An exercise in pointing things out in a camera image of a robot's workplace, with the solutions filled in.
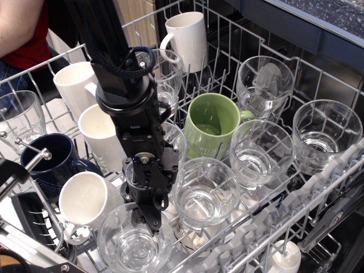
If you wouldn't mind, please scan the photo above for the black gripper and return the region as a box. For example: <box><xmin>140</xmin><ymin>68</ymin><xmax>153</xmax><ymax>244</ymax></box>
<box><xmin>109</xmin><ymin>99</ymin><xmax>180</xmax><ymax>237</ymax></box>

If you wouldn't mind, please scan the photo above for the clear glass cup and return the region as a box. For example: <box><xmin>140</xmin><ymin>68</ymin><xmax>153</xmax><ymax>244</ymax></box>
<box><xmin>97</xmin><ymin>202</ymin><xmax>173</xmax><ymax>272</ymax></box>

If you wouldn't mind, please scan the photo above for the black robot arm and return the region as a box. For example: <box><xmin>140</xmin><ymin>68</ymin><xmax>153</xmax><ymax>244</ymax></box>
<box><xmin>66</xmin><ymin>1</ymin><xmax>179</xmax><ymax>234</ymax></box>

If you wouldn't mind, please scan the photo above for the front left white mug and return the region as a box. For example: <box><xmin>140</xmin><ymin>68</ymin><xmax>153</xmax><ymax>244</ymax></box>
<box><xmin>59</xmin><ymin>171</ymin><xmax>124</xmax><ymax>245</ymax></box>

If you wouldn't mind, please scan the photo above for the front centre clear glass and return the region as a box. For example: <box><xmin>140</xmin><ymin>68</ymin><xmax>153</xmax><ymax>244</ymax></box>
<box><xmin>172</xmin><ymin>158</ymin><xmax>240</xmax><ymax>230</ymax></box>

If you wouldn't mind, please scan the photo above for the clear glass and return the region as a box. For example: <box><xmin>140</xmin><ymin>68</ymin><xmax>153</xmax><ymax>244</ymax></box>
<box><xmin>151</xmin><ymin>49</ymin><xmax>184</xmax><ymax>118</ymax></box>
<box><xmin>1</xmin><ymin>90</ymin><xmax>47</xmax><ymax>155</ymax></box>
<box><xmin>292</xmin><ymin>99</ymin><xmax>363</xmax><ymax>175</ymax></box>
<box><xmin>172</xmin><ymin>158</ymin><xmax>240</xmax><ymax>230</ymax></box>
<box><xmin>229</xmin><ymin>119</ymin><xmax>293</xmax><ymax>191</ymax></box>
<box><xmin>235</xmin><ymin>56</ymin><xmax>295</xmax><ymax>119</ymax></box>
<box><xmin>120</xmin><ymin>121</ymin><xmax>187</xmax><ymax>203</ymax></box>

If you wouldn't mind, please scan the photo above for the metal dishwasher rack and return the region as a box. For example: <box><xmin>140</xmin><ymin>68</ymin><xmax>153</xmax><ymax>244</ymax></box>
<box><xmin>1</xmin><ymin>1</ymin><xmax>363</xmax><ymax>272</ymax></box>

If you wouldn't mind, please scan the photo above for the dark blue mug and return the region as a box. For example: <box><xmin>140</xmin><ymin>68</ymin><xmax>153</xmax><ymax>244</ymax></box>
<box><xmin>30</xmin><ymin>133</ymin><xmax>102</xmax><ymax>203</ymax></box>

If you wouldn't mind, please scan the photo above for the white mug middle left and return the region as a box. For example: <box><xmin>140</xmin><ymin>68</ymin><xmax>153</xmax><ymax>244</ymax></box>
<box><xmin>78</xmin><ymin>105</ymin><xmax>125</xmax><ymax>172</ymax></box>

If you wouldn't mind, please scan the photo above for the green ceramic mug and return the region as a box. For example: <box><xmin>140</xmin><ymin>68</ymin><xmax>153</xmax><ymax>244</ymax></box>
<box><xmin>184</xmin><ymin>93</ymin><xmax>255</xmax><ymax>160</ymax></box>

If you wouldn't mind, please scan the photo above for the middle right clear glass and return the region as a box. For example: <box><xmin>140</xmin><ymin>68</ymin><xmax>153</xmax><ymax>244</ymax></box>
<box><xmin>229</xmin><ymin>119</ymin><xmax>293</xmax><ymax>191</ymax></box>

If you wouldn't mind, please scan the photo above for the black clamp with metal screw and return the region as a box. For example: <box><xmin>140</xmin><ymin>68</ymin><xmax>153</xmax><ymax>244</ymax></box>
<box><xmin>1</xmin><ymin>138</ymin><xmax>52</xmax><ymax>201</ymax></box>

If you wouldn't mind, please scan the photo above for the back centre clear glass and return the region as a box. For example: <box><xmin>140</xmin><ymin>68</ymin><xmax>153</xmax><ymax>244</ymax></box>
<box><xmin>151</xmin><ymin>49</ymin><xmax>184</xmax><ymax>118</ymax></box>

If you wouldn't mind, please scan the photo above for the white rack roller wheel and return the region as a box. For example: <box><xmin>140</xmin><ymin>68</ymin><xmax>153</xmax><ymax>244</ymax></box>
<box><xmin>267</xmin><ymin>240</ymin><xmax>301</xmax><ymax>273</ymax></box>

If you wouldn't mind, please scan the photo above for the tall white mug left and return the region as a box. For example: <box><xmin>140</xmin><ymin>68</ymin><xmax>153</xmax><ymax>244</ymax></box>
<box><xmin>53</xmin><ymin>61</ymin><xmax>98</xmax><ymax>122</ymax></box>

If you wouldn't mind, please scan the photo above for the far left clear glass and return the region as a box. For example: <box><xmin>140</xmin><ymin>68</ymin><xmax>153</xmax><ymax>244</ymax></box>
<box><xmin>1</xmin><ymin>90</ymin><xmax>47</xmax><ymax>155</ymax></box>

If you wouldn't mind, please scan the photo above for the back right clear glass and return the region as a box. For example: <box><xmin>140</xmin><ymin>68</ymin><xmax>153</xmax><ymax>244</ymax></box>
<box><xmin>235</xmin><ymin>56</ymin><xmax>295</xmax><ymax>119</ymax></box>

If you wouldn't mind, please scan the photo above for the back white ceramic mug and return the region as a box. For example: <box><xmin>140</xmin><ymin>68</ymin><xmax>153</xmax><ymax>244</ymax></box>
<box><xmin>160</xmin><ymin>11</ymin><xmax>208</xmax><ymax>73</ymax></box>

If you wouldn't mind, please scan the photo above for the grey plastic tine holder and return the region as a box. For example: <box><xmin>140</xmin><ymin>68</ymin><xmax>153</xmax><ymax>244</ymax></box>
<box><xmin>189</xmin><ymin>140</ymin><xmax>363</xmax><ymax>272</ymax></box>

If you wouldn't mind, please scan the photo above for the far right clear glass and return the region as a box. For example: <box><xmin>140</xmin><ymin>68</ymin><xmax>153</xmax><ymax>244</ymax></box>
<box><xmin>292</xmin><ymin>99</ymin><xmax>363</xmax><ymax>175</ymax></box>

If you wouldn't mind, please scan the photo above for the person in red shirt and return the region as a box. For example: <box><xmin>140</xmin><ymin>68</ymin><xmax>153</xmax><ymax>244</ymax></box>
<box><xmin>1</xmin><ymin>1</ymin><xmax>51</xmax><ymax>80</ymax></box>

